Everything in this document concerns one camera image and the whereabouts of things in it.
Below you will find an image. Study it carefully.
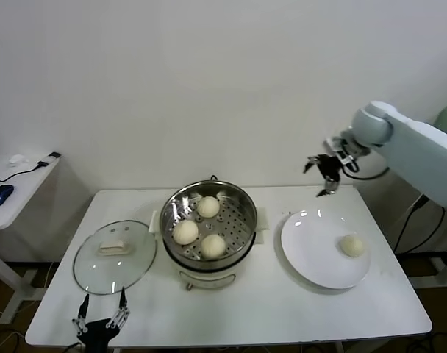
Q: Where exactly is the cream electric cooker base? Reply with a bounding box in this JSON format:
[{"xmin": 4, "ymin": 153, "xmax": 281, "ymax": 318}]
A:
[{"xmin": 148, "ymin": 205, "xmax": 270, "ymax": 292}]

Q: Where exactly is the round glass lid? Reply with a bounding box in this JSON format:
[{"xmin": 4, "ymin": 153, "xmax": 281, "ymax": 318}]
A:
[{"xmin": 72, "ymin": 219, "xmax": 158, "ymax": 296}]

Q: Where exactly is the stainless steel steamer basket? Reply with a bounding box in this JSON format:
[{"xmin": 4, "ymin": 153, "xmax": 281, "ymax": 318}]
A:
[{"xmin": 159, "ymin": 179, "xmax": 257, "ymax": 263}]

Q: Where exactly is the black cable with adapter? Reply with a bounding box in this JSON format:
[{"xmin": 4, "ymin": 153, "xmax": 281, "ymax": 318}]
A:
[{"xmin": 0, "ymin": 151, "xmax": 61, "ymax": 183}]

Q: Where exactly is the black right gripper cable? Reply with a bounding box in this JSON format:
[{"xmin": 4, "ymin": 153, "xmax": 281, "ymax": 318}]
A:
[{"xmin": 343, "ymin": 161, "xmax": 390, "ymax": 182}]

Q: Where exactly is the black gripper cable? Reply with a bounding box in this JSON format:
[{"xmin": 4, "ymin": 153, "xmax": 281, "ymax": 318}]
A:
[
  {"xmin": 60, "ymin": 340, "xmax": 87, "ymax": 353},
  {"xmin": 343, "ymin": 161, "xmax": 390, "ymax": 182}
]

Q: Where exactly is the white side table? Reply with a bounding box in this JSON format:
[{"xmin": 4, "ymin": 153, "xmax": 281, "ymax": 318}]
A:
[{"xmin": 0, "ymin": 151, "xmax": 62, "ymax": 325}]

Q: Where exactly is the blue computer mouse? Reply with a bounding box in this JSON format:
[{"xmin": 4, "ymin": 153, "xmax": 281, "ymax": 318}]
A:
[{"xmin": 0, "ymin": 184, "xmax": 15, "ymax": 209}]

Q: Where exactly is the crumpled white tissue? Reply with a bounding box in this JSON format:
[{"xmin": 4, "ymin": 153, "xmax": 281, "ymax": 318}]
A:
[{"xmin": 7, "ymin": 154, "xmax": 30, "ymax": 168}]

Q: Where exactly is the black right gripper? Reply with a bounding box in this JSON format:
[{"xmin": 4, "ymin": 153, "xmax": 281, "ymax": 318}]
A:
[{"xmin": 302, "ymin": 140, "xmax": 361, "ymax": 199}]

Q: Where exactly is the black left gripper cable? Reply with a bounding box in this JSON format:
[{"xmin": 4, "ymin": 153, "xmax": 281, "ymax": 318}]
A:
[{"xmin": 60, "ymin": 340, "xmax": 87, "ymax": 353}]

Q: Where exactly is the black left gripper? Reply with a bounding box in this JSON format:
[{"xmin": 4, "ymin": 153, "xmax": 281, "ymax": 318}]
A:
[{"xmin": 71, "ymin": 287, "xmax": 131, "ymax": 353}]

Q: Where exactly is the white round plate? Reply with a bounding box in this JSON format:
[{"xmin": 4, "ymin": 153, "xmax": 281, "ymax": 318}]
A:
[{"xmin": 280, "ymin": 209, "xmax": 371, "ymax": 290}]

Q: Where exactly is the white steamed baozi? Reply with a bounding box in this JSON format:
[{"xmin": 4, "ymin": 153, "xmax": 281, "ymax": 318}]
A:
[
  {"xmin": 172, "ymin": 219, "xmax": 199, "ymax": 246},
  {"xmin": 337, "ymin": 235, "xmax": 366, "ymax": 258},
  {"xmin": 196, "ymin": 195, "xmax": 221, "ymax": 219},
  {"xmin": 200, "ymin": 234, "xmax": 226, "ymax": 259}
]

